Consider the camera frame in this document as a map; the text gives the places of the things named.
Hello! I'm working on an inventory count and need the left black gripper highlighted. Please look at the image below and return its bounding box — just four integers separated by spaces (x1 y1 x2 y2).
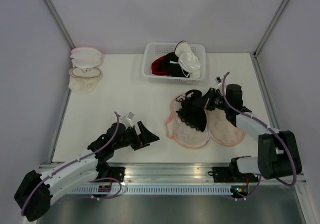
113 121 159 151

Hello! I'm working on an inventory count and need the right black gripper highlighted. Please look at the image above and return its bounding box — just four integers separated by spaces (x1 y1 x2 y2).
192 87 230 111

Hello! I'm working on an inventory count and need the floral mesh laundry bag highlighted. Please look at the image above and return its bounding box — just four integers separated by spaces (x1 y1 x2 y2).
166 89 246 149

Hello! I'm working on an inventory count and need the black lace bra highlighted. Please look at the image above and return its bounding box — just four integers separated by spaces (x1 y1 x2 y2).
175 89 207 132

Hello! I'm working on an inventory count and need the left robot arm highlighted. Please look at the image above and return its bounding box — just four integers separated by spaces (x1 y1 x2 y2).
14 121 159 222

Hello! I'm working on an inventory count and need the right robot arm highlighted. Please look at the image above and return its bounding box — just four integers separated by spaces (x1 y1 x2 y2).
193 84 302 186

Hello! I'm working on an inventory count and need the black bra in basket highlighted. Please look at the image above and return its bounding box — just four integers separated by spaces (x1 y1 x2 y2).
164 52 188 78

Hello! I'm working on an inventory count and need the red bra in basket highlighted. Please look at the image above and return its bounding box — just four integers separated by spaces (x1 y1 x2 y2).
151 56 169 76

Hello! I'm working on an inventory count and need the beige round laundry bag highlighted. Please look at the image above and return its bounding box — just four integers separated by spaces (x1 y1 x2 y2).
68 67 102 94

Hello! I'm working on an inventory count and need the white pink laundry bag stack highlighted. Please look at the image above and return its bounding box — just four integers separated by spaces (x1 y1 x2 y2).
70 47 103 68

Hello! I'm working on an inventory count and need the white plastic basket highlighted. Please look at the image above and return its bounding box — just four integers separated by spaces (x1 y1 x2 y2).
142 41 207 84

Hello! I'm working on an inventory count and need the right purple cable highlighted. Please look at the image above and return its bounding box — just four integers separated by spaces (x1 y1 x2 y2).
221 71 300 186

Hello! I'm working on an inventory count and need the purple cable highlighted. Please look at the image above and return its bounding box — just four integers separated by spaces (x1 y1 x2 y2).
221 71 300 186
20 111 122 217

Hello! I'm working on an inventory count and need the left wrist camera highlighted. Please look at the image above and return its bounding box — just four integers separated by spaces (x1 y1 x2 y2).
122 112 135 127

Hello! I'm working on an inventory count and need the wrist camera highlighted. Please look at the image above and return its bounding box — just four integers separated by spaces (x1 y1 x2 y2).
122 112 135 127
215 76 223 87

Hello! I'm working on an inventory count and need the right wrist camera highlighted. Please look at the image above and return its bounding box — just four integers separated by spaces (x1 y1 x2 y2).
215 76 223 87

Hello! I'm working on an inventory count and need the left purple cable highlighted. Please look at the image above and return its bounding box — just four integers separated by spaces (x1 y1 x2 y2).
20 111 122 217

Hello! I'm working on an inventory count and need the aluminium rail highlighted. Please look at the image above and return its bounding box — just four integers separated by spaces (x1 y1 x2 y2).
37 162 308 185

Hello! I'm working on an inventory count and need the white slotted cable duct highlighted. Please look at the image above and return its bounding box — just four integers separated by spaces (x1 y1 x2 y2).
70 184 233 196

